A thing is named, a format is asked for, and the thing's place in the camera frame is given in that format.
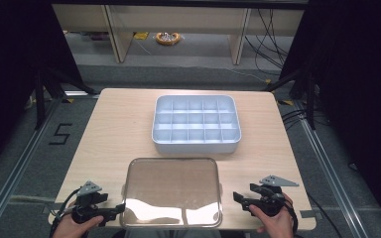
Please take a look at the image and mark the person's left hand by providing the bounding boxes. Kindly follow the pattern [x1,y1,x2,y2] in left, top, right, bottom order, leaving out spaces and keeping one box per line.
[52,201,105,238]

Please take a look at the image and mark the thin black floor cable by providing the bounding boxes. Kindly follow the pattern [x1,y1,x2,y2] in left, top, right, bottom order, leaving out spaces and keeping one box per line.
[306,190,342,238]

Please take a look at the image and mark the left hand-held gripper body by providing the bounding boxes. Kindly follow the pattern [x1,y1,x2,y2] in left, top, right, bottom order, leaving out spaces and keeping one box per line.
[70,180,109,225]

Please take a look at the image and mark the black curtain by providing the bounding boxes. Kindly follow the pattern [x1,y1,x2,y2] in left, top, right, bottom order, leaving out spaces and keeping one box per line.
[0,0,84,177]
[277,0,381,229]

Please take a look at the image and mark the aluminium floor rail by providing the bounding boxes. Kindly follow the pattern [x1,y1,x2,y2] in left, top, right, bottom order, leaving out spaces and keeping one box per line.
[0,94,67,238]
[292,98,364,238]

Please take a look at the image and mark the bundle of black cables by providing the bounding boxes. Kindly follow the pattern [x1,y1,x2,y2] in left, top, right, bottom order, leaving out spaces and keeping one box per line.
[243,8,291,76]

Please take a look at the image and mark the white floor cable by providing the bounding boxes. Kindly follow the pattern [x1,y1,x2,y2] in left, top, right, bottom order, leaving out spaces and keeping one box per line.
[225,66,270,83]

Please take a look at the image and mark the beige wooden shelf unit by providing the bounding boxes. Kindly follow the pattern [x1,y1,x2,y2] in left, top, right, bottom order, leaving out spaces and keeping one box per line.
[52,3,306,65]

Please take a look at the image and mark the black floor cables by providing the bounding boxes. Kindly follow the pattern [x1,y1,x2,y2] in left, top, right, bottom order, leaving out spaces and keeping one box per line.
[280,108,312,131]

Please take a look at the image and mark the white compartment organizer box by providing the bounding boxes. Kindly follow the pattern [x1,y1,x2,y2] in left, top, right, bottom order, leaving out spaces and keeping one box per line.
[151,94,242,155]

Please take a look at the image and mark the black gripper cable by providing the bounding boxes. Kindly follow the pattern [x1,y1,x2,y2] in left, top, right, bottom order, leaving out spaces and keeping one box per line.
[279,194,302,236]
[48,187,81,238]

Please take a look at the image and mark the shiny metal tray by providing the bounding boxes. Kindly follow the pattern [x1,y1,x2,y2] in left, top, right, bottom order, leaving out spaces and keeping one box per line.
[119,157,224,230]

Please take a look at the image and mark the orange ring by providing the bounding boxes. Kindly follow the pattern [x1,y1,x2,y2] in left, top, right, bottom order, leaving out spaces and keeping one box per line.
[155,31,183,47]

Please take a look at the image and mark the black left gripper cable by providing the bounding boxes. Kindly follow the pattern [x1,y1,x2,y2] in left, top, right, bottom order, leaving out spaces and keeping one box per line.
[48,187,81,238]

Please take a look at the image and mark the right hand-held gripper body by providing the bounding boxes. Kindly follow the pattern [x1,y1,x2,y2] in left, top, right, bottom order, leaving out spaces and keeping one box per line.
[253,175,301,218]

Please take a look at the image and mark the person's right hand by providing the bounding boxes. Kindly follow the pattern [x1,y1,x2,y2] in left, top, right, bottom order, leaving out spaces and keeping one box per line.
[247,192,296,238]

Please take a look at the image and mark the black metal stand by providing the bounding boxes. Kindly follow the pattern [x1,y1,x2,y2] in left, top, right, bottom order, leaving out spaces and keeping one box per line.
[33,64,101,131]
[261,67,318,131]

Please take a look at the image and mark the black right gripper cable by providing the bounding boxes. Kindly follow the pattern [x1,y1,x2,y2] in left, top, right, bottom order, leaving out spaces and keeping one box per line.
[279,194,302,236]

